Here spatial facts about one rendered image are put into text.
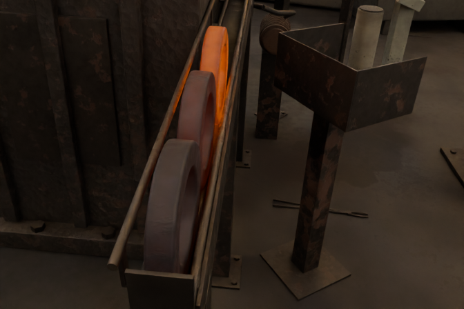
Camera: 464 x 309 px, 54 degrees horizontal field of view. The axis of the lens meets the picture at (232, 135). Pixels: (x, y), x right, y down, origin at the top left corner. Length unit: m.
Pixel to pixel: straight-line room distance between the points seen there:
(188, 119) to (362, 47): 1.70
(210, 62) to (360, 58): 1.55
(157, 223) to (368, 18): 1.85
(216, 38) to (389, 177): 1.27
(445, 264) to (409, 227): 0.18
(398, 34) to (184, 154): 1.90
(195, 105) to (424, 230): 1.24
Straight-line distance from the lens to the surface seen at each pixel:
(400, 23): 2.31
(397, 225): 1.71
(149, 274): 0.51
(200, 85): 0.65
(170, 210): 0.48
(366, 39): 2.25
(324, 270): 1.46
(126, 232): 0.54
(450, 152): 2.20
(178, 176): 0.49
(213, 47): 0.80
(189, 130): 0.62
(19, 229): 1.55
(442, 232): 1.75
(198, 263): 0.57
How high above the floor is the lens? 1.04
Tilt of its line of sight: 30 degrees down
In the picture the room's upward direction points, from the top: 3 degrees clockwise
